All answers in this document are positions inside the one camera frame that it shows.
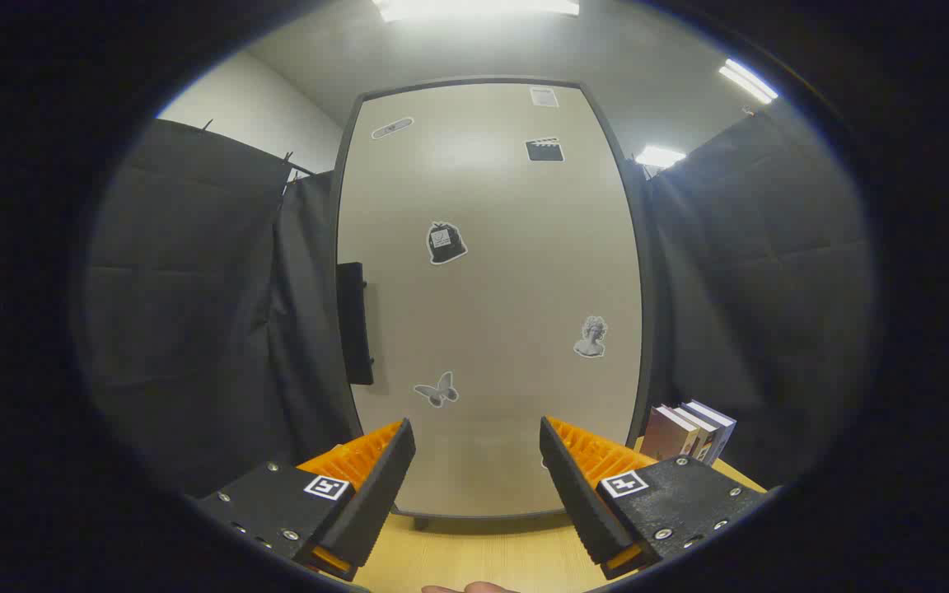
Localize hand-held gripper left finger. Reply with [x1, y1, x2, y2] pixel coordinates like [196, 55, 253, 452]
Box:
[194, 418, 416, 583]

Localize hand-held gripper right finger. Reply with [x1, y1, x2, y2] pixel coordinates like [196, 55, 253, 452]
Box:
[539, 416, 770, 581]

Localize black door handle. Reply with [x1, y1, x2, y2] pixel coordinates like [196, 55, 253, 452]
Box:
[336, 262, 376, 386]

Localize white cover book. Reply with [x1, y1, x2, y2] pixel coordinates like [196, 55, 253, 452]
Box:
[672, 404, 719, 462]

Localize grey cabinet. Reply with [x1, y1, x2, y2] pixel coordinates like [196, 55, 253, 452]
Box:
[328, 77, 658, 530]

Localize black backdrop cloth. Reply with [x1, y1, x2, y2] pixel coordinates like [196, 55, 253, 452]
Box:
[83, 107, 875, 495]

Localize ceiling light panel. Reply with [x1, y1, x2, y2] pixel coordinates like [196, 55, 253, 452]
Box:
[374, 0, 581, 22]
[719, 58, 778, 105]
[635, 146, 687, 170]

